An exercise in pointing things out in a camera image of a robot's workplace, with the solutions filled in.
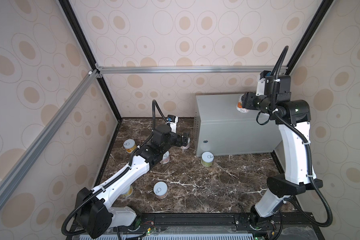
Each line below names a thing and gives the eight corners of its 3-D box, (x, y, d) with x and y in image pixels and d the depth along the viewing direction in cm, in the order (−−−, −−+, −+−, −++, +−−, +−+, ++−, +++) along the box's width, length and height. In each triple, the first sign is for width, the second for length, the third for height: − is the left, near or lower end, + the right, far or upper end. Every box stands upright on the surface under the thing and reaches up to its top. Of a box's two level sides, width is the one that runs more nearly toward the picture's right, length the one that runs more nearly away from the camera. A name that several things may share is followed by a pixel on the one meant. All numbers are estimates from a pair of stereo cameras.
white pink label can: (154, 199, 83) (152, 195, 78) (155, 185, 88) (154, 181, 83) (167, 199, 83) (166, 195, 78) (168, 185, 88) (167, 181, 83)
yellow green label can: (123, 197, 84) (120, 194, 79) (133, 188, 87) (130, 185, 82) (125, 200, 83) (122, 196, 78) (135, 191, 86) (132, 187, 81)
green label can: (201, 166, 95) (202, 161, 90) (200, 156, 100) (201, 151, 95) (213, 166, 95) (214, 161, 90) (211, 156, 100) (213, 151, 95)
